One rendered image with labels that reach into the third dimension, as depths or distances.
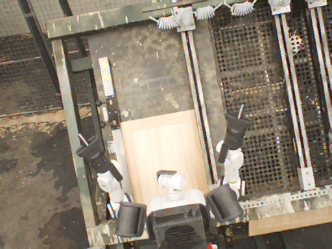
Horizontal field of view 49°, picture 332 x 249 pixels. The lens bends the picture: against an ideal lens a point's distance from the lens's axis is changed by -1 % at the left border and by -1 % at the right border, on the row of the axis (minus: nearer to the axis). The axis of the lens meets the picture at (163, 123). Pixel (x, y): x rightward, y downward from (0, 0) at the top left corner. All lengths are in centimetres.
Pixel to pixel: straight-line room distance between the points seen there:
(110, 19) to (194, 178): 102
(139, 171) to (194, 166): 32
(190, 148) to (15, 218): 215
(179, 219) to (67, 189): 238
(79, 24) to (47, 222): 204
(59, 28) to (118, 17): 33
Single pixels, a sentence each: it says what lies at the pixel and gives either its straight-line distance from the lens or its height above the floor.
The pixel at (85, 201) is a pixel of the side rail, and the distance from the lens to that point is 221.
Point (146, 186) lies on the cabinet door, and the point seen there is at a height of 103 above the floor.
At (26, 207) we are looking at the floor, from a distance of 384.
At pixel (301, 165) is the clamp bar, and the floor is 104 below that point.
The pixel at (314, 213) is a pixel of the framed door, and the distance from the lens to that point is 283.
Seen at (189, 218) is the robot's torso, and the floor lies 141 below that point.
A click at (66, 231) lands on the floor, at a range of 348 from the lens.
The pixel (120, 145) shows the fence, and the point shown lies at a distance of 213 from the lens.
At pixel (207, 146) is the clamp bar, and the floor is 117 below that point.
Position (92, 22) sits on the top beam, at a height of 183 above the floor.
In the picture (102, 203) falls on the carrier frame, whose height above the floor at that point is 79.
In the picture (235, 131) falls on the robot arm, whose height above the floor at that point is 153.
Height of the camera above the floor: 266
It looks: 40 degrees down
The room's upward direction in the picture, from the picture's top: 11 degrees counter-clockwise
